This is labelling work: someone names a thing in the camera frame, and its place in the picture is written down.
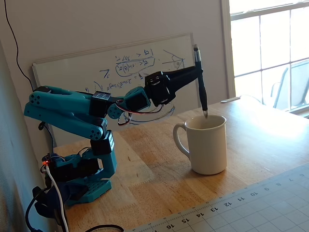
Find red white servo wire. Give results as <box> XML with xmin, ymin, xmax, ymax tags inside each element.
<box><xmin>115</xmin><ymin>99</ymin><xmax>175</xmax><ymax>127</ymax></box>

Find black power cable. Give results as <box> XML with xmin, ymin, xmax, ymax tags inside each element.
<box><xmin>82</xmin><ymin>224</ymin><xmax>125</xmax><ymax>232</ymax></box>

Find dark blue table clamp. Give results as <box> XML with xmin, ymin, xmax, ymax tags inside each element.
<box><xmin>33</xmin><ymin>181</ymin><xmax>88</xmax><ymax>218</ymax></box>

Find grey gridded cutting mat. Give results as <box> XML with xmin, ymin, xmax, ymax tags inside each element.
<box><xmin>125</xmin><ymin>162</ymin><xmax>309</xmax><ymax>232</ymax></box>

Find small white flat stick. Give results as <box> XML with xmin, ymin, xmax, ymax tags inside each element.
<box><xmin>220</xmin><ymin>97</ymin><xmax>241</xmax><ymax>104</ymax></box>

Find whiteboard with blue writing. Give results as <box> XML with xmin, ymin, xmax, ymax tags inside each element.
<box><xmin>32</xmin><ymin>32</ymin><xmax>201</xmax><ymax>148</ymax></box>

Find cream ceramic mug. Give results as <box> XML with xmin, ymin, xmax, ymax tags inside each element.
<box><xmin>172</xmin><ymin>115</ymin><xmax>227</xmax><ymax>175</ymax></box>

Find white usb cable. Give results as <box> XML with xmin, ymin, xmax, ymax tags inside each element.
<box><xmin>45</xmin><ymin>166</ymin><xmax>70</xmax><ymax>232</ymax></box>

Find white framed window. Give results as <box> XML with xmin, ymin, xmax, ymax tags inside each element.
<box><xmin>220</xmin><ymin>0</ymin><xmax>309</xmax><ymax>119</ymax></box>

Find outdoor patio chair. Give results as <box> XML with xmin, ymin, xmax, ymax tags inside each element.
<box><xmin>269</xmin><ymin>59</ymin><xmax>309</xmax><ymax>112</ymax></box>

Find thin black wall cable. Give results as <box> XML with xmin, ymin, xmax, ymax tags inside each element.
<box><xmin>4</xmin><ymin>0</ymin><xmax>36</xmax><ymax>92</ymax></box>

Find black and silver pen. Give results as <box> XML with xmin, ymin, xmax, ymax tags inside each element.
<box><xmin>193</xmin><ymin>44</ymin><xmax>209</xmax><ymax>119</ymax></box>

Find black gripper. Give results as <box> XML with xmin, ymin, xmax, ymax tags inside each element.
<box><xmin>144</xmin><ymin>65</ymin><xmax>203</xmax><ymax>107</ymax></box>

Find dark looped cable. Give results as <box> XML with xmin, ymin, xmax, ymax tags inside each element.
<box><xmin>25</xmin><ymin>186</ymin><xmax>49</xmax><ymax>232</ymax></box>

